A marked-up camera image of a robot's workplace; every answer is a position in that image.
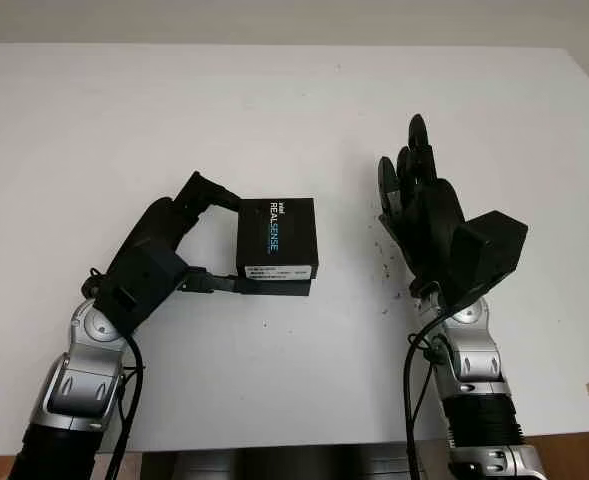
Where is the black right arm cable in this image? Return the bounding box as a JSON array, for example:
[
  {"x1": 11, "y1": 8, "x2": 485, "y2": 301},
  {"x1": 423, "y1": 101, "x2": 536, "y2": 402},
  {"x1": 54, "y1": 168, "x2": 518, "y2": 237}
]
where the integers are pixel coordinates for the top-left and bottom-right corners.
[{"x1": 403, "y1": 299, "x2": 450, "y2": 480}]

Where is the black RealSense box lid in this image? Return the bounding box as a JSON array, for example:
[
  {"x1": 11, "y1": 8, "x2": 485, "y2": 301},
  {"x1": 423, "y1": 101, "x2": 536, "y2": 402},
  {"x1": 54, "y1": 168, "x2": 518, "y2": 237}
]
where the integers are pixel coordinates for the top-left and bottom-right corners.
[{"x1": 235, "y1": 197, "x2": 321, "y2": 281}]

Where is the dark robot torso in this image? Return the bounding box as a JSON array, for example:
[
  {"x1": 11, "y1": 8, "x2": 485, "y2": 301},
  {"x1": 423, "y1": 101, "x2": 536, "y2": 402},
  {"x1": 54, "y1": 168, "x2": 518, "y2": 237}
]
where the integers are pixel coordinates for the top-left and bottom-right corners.
[{"x1": 141, "y1": 442, "x2": 450, "y2": 480}]

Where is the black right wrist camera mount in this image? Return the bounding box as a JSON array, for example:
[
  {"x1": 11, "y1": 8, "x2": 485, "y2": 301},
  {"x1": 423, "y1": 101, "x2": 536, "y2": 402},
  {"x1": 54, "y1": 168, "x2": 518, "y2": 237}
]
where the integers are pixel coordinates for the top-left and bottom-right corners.
[{"x1": 446, "y1": 209, "x2": 529, "y2": 309}]

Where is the black camera box base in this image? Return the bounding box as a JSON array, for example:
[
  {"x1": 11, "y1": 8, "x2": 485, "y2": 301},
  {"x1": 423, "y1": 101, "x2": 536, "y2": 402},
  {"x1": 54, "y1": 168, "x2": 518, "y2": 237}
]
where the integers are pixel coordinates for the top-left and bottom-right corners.
[{"x1": 237, "y1": 274, "x2": 314, "y2": 298}]

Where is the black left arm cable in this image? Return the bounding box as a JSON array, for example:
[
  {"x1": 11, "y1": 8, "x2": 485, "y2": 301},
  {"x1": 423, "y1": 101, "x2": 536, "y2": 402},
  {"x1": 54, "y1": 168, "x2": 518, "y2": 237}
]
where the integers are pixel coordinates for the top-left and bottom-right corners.
[{"x1": 81, "y1": 267, "x2": 148, "y2": 480}]

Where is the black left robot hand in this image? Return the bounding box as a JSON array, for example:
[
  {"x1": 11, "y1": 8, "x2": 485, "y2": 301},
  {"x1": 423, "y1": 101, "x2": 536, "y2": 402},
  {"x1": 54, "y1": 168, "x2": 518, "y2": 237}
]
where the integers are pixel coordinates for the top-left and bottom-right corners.
[{"x1": 108, "y1": 170, "x2": 245, "y2": 296}]

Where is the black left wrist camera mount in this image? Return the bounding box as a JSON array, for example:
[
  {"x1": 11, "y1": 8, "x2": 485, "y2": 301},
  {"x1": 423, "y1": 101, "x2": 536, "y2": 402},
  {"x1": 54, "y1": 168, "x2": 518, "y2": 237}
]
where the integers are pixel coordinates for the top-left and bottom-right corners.
[{"x1": 93, "y1": 243, "x2": 189, "y2": 335}]

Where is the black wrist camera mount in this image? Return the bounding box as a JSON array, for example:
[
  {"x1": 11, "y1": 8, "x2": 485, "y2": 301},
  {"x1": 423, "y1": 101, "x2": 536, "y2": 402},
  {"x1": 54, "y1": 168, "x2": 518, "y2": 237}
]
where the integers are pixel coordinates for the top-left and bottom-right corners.
[
  {"x1": 93, "y1": 243, "x2": 189, "y2": 335},
  {"x1": 446, "y1": 209, "x2": 529, "y2": 309}
]

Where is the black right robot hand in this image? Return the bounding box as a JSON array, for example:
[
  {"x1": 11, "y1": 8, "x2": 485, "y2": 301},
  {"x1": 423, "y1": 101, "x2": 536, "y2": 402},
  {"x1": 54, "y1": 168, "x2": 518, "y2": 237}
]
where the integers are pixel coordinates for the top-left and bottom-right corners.
[{"x1": 377, "y1": 113, "x2": 468, "y2": 301}]

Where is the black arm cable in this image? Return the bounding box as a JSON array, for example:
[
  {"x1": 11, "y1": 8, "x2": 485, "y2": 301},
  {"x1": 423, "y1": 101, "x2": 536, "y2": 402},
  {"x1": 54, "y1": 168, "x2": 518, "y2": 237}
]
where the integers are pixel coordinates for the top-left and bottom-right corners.
[
  {"x1": 403, "y1": 299, "x2": 450, "y2": 480},
  {"x1": 81, "y1": 267, "x2": 148, "y2": 480}
]

